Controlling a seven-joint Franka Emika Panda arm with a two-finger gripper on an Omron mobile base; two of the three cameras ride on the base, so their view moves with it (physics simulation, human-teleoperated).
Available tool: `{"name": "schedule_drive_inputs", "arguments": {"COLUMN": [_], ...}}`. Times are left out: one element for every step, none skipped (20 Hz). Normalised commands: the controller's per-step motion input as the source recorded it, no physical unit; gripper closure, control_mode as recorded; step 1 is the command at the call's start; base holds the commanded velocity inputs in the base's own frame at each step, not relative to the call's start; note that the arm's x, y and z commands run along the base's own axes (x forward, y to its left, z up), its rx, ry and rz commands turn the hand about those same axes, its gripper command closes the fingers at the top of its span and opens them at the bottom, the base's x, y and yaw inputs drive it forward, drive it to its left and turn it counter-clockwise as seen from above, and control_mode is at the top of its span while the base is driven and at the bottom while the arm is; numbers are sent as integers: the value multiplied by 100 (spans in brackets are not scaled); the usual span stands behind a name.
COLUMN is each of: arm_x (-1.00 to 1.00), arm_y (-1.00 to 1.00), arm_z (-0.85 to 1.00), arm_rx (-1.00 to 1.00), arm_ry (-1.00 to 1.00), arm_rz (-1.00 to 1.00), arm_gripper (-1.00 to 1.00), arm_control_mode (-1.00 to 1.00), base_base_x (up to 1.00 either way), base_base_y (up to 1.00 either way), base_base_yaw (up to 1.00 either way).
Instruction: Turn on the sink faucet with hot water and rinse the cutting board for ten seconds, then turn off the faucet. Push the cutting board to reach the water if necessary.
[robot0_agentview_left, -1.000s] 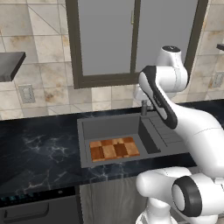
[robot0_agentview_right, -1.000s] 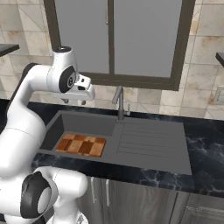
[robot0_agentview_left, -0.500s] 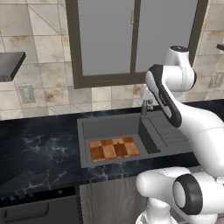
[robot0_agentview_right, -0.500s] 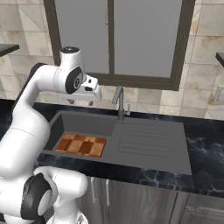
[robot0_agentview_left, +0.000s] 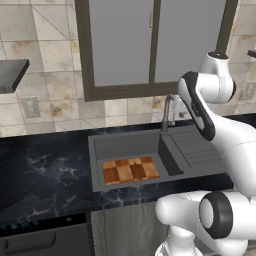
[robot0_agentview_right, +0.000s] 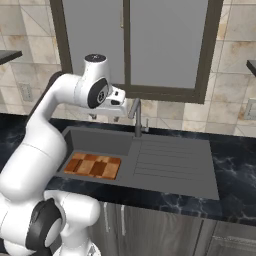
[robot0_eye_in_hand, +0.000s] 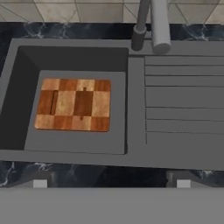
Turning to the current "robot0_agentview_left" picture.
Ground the grey kitchen sink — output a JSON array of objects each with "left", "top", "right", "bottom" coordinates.
[{"left": 87, "top": 124, "right": 231, "bottom": 193}]

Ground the grey sink faucet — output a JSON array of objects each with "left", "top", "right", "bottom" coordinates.
[{"left": 161, "top": 93, "right": 183, "bottom": 133}]

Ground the black dishwasher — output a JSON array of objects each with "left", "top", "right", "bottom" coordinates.
[{"left": 0, "top": 212, "right": 93, "bottom": 256}]

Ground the grey cupboard door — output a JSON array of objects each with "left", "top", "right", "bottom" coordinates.
[{"left": 90, "top": 201, "right": 172, "bottom": 256}]

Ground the grey wall socket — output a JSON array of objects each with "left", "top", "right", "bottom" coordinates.
[
  {"left": 242, "top": 82, "right": 256, "bottom": 101},
  {"left": 20, "top": 96, "right": 42, "bottom": 119}
]

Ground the dark framed window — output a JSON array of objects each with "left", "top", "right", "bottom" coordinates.
[{"left": 74, "top": 0, "right": 240, "bottom": 103}]

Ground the black dishwasher handle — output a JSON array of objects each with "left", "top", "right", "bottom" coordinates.
[{"left": 3, "top": 231, "right": 57, "bottom": 252}]

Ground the checkered wooden cutting board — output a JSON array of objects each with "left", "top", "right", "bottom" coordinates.
[{"left": 101, "top": 155, "right": 161, "bottom": 186}]

